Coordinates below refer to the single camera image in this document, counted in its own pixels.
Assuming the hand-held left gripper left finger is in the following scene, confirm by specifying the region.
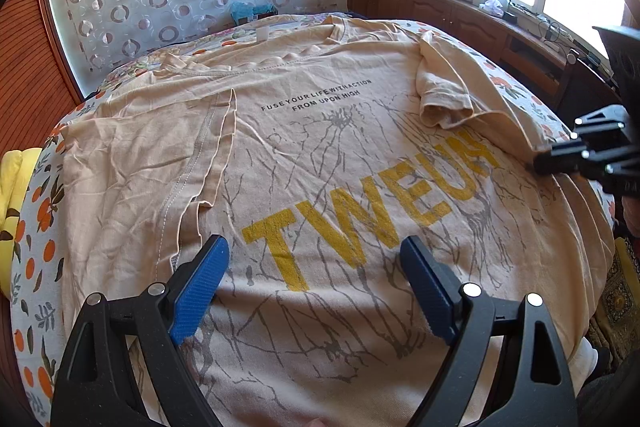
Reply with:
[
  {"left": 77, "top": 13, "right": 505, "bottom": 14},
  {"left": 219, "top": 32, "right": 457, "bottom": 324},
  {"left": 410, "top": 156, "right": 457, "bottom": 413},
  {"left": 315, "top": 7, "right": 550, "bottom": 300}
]
[{"left": 50, "top": 234, "right": 231, "bottom": 427}]

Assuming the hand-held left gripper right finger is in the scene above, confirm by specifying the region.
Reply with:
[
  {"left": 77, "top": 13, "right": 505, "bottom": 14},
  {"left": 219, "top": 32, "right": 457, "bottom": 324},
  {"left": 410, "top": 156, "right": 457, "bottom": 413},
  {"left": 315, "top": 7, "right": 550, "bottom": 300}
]
[{"left": 400, "top": 235, "right": 573, "bottom": 427}]

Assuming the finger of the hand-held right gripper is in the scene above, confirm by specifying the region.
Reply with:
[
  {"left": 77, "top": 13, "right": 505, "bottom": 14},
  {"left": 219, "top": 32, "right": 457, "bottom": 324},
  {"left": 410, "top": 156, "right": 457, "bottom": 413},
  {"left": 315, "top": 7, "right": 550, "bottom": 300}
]
[{"left": 530, "top": 106, "right": 640, "bottom": 195}]

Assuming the beige printed t-shirt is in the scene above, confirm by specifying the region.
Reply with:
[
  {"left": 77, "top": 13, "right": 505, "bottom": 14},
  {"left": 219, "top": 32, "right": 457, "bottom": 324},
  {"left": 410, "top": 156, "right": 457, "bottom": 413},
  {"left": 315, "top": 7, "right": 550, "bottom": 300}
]
[{"left": 57, "top": 13, "right": 616, "bottom": 427}]

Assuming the patterned rug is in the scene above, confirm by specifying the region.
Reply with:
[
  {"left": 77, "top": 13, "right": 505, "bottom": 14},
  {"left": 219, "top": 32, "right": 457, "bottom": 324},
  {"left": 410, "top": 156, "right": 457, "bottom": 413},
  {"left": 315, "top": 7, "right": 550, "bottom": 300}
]
[{"left": 587, "top": 237, "right": 640, "bottom": 358}]

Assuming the orange fruit print bedsheet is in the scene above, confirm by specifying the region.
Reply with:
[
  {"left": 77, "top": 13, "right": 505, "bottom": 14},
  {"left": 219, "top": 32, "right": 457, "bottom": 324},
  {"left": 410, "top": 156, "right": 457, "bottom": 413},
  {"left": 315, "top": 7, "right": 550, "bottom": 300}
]
[{"left": 10, "top": 14, "right": 618, "bottom": 408}]

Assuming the wooden cabinet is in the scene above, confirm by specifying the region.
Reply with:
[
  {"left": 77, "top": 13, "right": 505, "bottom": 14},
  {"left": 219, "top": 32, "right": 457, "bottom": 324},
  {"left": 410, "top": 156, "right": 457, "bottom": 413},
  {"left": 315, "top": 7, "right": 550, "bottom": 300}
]
[{"left": 347, "top": 0, "right": 621, "bottom": 108}]

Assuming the yellow pillow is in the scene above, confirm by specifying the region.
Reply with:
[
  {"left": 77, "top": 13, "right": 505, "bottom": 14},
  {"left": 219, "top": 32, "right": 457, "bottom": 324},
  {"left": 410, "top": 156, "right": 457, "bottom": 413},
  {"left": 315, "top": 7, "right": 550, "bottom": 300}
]
[{"left": 0, "top": 147, "right": 43, "bottom": 288}]

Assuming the blue packet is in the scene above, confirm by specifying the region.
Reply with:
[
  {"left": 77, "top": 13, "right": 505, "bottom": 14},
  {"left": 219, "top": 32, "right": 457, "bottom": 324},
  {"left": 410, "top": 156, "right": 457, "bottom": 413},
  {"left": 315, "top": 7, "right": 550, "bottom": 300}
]
[{"left": 230, "top": 1, "right": 279, "bottom": 26}]

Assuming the wooden ribbed headboard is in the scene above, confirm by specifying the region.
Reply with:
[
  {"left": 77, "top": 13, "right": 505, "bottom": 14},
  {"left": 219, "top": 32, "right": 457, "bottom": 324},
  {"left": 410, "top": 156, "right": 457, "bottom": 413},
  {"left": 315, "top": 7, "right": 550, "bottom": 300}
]
[{"left": 0, "top": 0, "right": 86, "bottom": 158}]

